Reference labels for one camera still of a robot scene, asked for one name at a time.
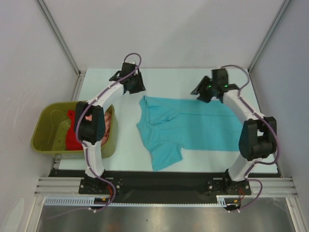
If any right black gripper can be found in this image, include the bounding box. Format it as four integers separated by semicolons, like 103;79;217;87
191;75;218;103

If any turquoise t shirt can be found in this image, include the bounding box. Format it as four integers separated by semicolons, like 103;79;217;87
137;96;242;171

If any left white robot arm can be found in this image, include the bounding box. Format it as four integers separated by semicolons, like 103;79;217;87
74;70;145;194

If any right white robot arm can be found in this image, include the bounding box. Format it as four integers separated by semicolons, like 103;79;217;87
191;76;277;195

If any pink t shirt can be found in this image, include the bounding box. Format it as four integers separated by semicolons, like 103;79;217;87
84;111;114;145

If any red t shirt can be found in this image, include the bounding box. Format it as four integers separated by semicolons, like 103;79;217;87
65;110;83;151

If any olive green plastic bin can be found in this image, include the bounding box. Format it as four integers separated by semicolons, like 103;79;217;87
31;101;118;159

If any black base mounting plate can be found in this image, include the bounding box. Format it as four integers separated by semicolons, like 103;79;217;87
49;170;280;201

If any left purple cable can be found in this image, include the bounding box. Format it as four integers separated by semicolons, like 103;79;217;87
74;53;143;215

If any purple cable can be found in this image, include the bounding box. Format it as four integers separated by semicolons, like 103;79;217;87
221;64;281;213
74;53;143;215

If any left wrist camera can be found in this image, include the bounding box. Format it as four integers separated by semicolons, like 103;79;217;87
119;62;138;77

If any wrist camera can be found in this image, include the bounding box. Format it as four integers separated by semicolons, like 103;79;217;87
211;68;229;86
119;62;138;77

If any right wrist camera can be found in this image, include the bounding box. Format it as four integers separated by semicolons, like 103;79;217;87
211;68;229;86

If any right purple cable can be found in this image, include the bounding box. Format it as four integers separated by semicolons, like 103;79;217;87
221;64;281;213

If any white slotted cable duct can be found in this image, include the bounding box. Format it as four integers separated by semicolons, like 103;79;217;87
43;195;241;208

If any left aluminium frame post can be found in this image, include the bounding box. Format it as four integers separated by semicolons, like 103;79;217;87
35;0;80;76

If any aluminium frame post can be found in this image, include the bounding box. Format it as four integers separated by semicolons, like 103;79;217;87
35;0;80;76
247;0;293;73

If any right aluminium frame post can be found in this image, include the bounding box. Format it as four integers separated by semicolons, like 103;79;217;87
247;0;293;73

